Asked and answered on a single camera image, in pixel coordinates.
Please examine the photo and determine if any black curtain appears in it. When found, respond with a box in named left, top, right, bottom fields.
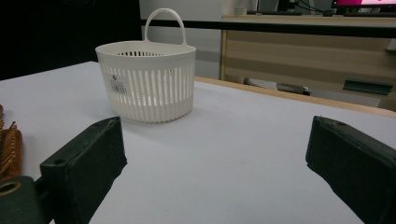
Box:
left=0, top=0, right=143, bottom=81

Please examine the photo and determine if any brown wooden hairbrush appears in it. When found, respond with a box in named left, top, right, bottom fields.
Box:
left=0, top=104, right=23, bottom=181

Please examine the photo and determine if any light wooden desk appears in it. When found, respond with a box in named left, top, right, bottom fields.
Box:
left=219, top=14, right=396, bottom=112

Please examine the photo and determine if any white cabinet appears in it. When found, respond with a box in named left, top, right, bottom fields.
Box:
left=138, top=0, right=223, bottom=80

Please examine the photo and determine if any black keyboard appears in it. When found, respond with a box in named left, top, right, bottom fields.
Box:
left=247, top=9, right=303, bottom=17

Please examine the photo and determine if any white slotted plastic basket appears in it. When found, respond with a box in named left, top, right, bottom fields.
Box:
left=94, top=7, right=197, bottom=124

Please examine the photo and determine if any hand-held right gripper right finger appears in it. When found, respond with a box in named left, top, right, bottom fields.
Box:
left=305, top=115, right=396, bottom=224

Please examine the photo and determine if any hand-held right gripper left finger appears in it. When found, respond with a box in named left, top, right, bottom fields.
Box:
left=39, top=116, right=128, bottom=224

